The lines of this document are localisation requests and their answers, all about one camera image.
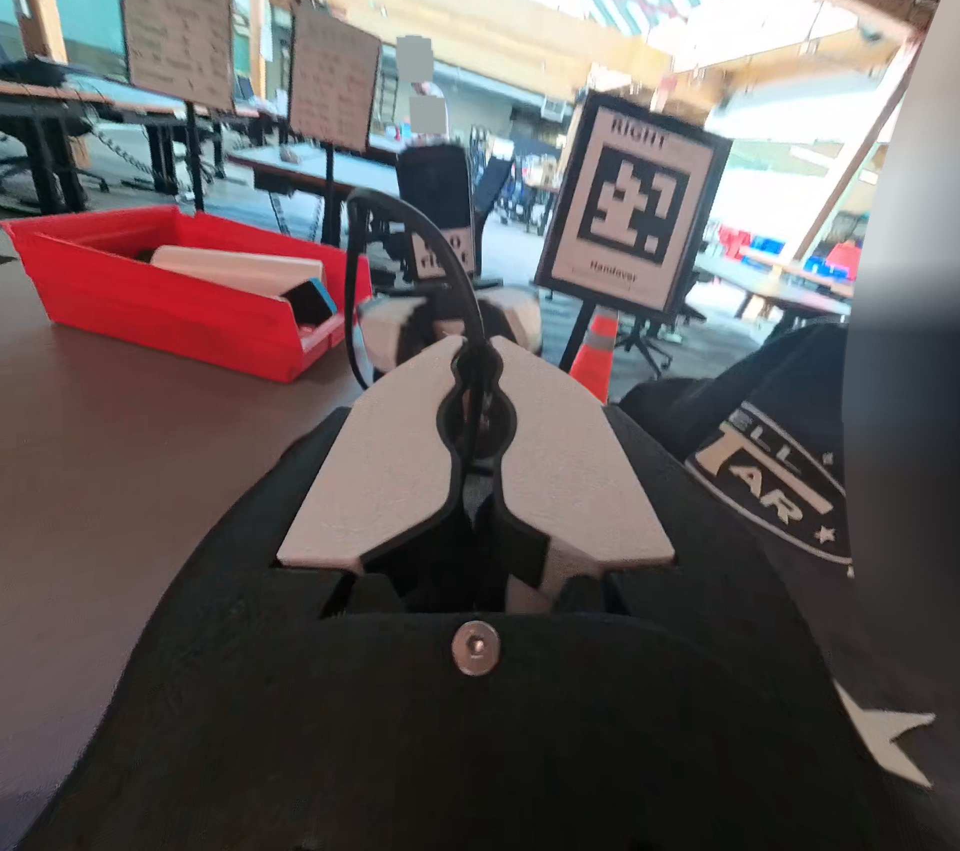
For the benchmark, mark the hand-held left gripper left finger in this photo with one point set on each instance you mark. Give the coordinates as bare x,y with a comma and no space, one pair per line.
375,476

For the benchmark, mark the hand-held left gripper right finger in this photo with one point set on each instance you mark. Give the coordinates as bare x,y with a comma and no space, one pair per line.
585,476

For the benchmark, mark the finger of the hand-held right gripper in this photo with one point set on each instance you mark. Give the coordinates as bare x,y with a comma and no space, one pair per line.
390,333
517,318

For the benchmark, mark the black looped object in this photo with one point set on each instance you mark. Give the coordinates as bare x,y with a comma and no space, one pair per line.
442,243

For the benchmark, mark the blue and black foam block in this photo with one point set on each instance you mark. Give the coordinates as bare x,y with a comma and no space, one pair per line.
307,303

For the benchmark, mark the white bottle with black cap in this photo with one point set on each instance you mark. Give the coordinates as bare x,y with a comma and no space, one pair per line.
232,270

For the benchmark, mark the red plastic bin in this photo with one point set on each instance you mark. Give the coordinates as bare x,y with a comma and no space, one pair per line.
150,318

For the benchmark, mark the black office chair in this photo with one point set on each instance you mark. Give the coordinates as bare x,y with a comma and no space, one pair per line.
491,183
652,333

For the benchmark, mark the orange striped traffic cone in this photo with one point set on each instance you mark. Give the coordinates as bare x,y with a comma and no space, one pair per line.
596,363

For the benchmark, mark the wooden office desk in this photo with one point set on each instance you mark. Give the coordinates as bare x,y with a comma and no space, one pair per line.
112,101
780,292
337,168

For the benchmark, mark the whiteboard on black stand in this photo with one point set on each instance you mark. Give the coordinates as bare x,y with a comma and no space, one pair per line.
176,26
334,78

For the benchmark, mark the black printed shirt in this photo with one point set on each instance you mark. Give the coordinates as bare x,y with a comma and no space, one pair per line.
712,386

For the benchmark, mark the tag poster on black stand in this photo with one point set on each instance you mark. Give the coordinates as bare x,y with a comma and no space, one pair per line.
637,198

